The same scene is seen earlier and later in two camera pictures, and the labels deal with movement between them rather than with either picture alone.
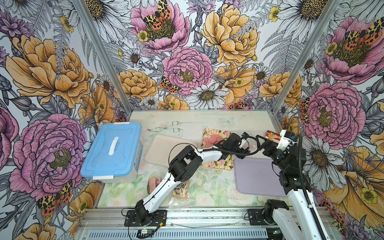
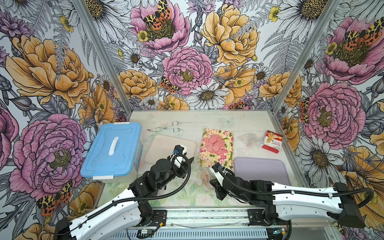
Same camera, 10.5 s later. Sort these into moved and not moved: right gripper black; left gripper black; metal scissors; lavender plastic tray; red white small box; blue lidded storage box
Moved: left gripper black; right gripper black
Not moved: metal scissors; lavender plastic tray; red white small box; blue lidded storage box
